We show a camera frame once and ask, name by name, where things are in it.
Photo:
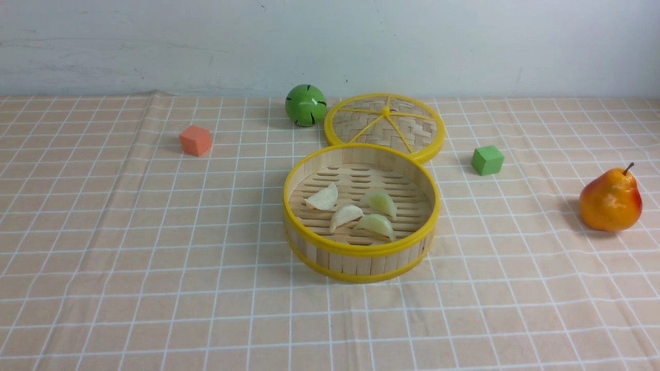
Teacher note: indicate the green cube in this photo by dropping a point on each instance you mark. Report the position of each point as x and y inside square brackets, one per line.
[487, 160]

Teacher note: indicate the orange yellow pear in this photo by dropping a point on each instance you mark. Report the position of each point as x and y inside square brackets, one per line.
[611, 202]

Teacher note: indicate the greenish dumpling front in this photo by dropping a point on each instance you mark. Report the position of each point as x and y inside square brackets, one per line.
[378, 224]

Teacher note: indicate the greenish dumpling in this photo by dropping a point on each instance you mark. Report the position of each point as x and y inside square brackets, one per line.
[378, 224]
[381, 202]

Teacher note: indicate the green ball black stripes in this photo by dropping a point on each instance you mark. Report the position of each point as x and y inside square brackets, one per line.
[306, 105]

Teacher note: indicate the yellow woven steamer lid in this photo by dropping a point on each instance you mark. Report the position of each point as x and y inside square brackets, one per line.
[394, 121]

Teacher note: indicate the yellow bamboo steamer tray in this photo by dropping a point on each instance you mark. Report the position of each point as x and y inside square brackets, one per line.
[360, 256]

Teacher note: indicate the white dumpling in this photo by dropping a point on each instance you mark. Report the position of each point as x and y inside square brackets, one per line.
[324, 199]
[343, 215]

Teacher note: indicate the beige checkered tablecloth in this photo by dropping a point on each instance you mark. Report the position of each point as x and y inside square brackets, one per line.
[122, 252]

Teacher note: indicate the orange cube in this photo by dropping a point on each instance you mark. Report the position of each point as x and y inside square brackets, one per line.
[195, 140]

